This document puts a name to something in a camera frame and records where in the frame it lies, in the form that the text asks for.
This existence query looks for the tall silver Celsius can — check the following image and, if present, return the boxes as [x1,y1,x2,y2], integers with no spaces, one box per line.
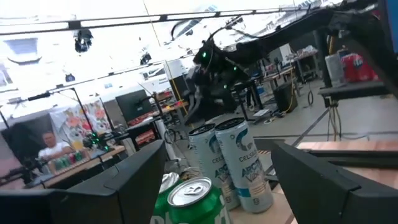
[214,117,274,214]
[188,123,240,211]

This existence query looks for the black aluminium table frame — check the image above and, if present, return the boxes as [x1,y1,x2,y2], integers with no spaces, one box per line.
[297,148,398,170]

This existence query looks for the person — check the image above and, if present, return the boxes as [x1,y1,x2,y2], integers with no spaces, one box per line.
[37,130,74,175]

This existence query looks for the green Sprite can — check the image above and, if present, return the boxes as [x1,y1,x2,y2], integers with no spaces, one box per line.
[167,176,233,224]
[150,172,181,224]

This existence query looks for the black background cabinet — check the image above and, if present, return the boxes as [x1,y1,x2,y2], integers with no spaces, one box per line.
[169,76,189,100]

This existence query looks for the black background robot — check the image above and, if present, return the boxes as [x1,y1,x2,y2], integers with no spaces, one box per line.
[82,132,111,153]

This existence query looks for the grey desk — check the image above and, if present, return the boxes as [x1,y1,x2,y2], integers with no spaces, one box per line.
[318,80,389,101]

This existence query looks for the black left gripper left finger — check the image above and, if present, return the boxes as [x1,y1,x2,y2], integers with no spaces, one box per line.
[0,139,167,224]

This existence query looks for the black background stand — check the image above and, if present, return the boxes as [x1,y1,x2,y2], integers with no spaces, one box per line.
[27,87,96,133]

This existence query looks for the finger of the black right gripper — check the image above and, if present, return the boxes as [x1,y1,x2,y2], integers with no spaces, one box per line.
[214,90,238,113]
[184,91,203,125]

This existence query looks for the blue screen monitor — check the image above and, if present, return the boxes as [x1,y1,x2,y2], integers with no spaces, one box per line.
[377,0,398,54]

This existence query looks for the colourful poster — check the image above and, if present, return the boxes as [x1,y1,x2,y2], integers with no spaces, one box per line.
[49,101,111,150]

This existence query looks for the black background monitor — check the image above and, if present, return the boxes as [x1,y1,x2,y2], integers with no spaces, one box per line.
[115,89,153,122]

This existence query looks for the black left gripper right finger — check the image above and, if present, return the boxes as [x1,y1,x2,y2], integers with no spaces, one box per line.
[270,141,398,224]

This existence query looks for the black overhead frame beam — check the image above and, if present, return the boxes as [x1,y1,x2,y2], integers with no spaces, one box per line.
[0,7,315,37]

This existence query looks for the wooden background workbench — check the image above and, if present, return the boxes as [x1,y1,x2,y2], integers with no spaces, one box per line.
[24,144,127,189]

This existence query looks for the thin hanging cord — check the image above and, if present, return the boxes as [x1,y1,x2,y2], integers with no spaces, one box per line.
[142,0,192,125]

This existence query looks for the black floor box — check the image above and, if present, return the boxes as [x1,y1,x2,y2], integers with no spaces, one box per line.
[273,82,299,113]

